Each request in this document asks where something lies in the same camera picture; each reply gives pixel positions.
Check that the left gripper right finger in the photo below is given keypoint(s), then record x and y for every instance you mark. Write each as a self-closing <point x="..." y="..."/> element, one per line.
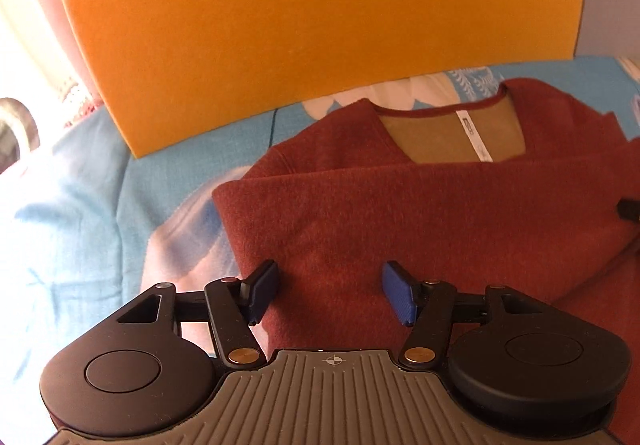
<point x="430" y="309"/>

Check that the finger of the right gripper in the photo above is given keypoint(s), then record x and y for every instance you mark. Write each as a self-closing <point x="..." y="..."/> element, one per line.
<point x="628" y="209"/>

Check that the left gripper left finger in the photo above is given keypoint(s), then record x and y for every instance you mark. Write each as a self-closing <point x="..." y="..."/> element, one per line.
<point x="231" y="307"/>

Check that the dark red knit sweater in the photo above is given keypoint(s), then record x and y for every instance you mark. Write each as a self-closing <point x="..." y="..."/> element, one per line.
<point x="366" y="185"/>

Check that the blue floral bed sheet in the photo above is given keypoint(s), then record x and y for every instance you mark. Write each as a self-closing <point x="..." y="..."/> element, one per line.
<point x="85" y="225"/>

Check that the washing machine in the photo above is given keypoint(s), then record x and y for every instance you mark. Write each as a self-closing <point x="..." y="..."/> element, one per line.
<point x="19" y="132"/>

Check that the pink curtain with lace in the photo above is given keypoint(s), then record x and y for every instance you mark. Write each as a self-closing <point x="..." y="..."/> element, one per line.
<point x="41" y="64"/>

